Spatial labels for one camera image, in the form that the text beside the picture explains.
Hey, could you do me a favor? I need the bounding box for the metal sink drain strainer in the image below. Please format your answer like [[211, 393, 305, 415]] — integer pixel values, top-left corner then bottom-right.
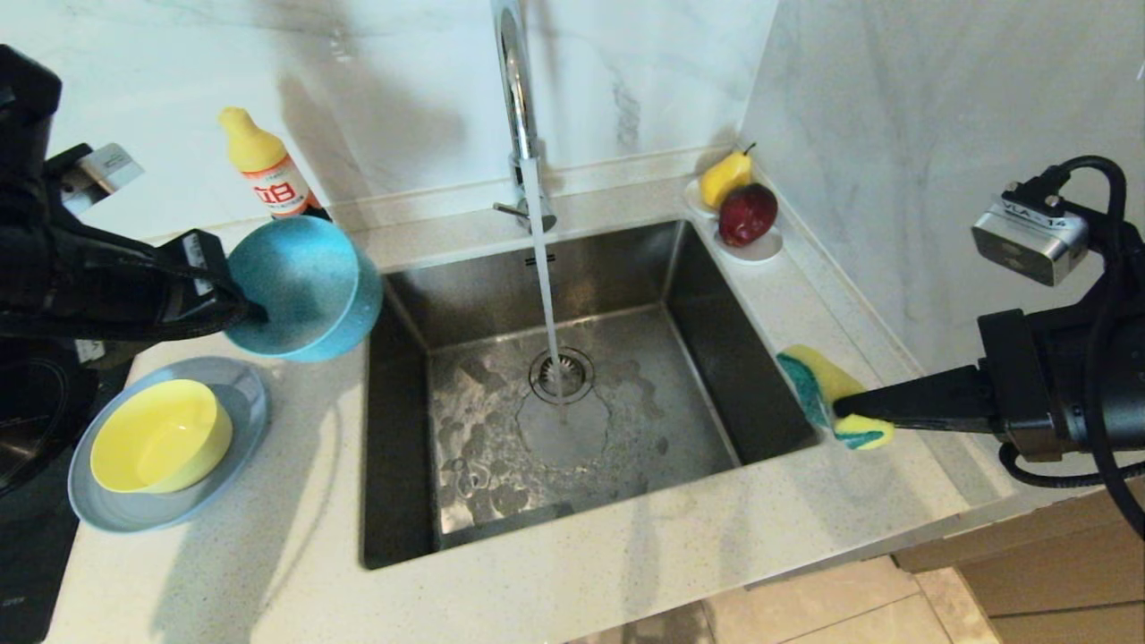
[[529, 347, 597, 406]]

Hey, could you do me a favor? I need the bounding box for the yellow-green bowl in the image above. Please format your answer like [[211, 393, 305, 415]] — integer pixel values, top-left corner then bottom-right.
[[89, 379, 234, 496]]

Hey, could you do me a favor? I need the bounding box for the orange dish soap bottle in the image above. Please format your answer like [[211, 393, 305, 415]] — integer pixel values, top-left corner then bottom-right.
[[219, 107, 330, 225]]

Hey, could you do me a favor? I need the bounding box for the light wooden cabinet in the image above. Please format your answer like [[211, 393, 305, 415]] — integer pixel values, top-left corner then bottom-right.
[[895, 479, 1145, 644]]

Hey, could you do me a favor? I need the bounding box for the stainless steel sink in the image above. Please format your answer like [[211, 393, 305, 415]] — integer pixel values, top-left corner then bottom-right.
[[358, 219, 821, 571]]

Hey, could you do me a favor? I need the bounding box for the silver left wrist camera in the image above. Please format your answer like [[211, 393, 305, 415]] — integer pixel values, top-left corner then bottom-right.
[[49, 143, 144, 216]]

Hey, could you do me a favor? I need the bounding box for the yellow pear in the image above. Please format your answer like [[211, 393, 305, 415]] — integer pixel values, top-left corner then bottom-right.
[[699, 141, 757, 210]]

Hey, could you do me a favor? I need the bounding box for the gray plate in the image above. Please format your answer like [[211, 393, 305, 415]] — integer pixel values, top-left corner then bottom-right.
[[67, 356, 269, 535]]

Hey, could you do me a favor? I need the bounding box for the running water stream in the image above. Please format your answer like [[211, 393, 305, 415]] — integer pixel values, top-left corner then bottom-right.
[[522, 159, 573, 421]]

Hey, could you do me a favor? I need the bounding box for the chrome faucet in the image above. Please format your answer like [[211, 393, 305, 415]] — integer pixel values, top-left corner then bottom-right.
[[490, 0, 558, 235]]

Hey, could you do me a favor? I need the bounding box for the dark red apple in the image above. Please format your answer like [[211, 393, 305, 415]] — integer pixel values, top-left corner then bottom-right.
[[718, 182, 780, 248]]

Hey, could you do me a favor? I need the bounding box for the teal bowl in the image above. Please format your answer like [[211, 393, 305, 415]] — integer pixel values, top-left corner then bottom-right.
[[224, 215, 385, 363]]

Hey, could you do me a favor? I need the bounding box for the small white fruit dish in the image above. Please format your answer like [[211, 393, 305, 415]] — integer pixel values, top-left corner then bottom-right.
[[684, 177, 785, 265]]

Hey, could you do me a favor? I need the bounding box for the yellow sponge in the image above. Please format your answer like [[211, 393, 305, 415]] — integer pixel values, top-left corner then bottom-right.
[[776, 344, 896, 451]]

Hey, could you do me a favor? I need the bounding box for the black camera cable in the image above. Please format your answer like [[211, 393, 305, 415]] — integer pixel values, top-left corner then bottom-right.
[[997, 157, 1145, 542]]

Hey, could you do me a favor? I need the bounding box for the black induction cooktop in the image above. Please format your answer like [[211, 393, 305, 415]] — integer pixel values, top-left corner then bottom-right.
[[0, 340, 131, 644]]

